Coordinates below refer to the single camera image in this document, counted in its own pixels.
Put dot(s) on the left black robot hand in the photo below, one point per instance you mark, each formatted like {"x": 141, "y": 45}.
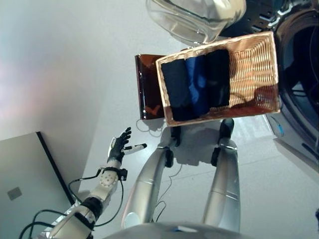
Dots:
{"x": 115, "y": 149}

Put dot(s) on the black garment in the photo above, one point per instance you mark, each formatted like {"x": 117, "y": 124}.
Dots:
{"x": 218, "y": 74}
{"x": 175, "y": 84}

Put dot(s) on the blue garment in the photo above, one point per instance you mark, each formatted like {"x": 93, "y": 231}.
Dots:
{"x": 197, "y": 84}

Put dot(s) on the grey washing machine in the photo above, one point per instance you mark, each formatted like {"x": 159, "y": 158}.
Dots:
{"x": 282, "y": 74}

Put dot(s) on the left silver robot leg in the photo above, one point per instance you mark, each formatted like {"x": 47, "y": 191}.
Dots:
{"x": 149, "y": 179}

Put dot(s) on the brown glossy stool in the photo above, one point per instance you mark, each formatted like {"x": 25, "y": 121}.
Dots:
{"x": 149, "y": 82}

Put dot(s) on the grey cabinet panel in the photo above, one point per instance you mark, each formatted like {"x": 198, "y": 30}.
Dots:
{"x": 25, "y": 174}

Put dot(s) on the grey robot torso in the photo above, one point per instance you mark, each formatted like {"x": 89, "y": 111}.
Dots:
{"x": 174, "y": 232}

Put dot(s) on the round glass washer door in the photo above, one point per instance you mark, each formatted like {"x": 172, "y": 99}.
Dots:
{"x": 179, "y": 20}

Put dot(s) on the wicker laundry basket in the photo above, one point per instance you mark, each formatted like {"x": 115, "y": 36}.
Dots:
{"x": 249, "y": 69}

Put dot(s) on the small blue washer sticker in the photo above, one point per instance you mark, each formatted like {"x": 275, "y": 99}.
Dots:
{"x": 281, "y": 129}

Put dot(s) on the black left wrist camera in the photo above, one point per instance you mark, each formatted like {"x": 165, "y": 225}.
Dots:
{"x": 122, "y": 174}

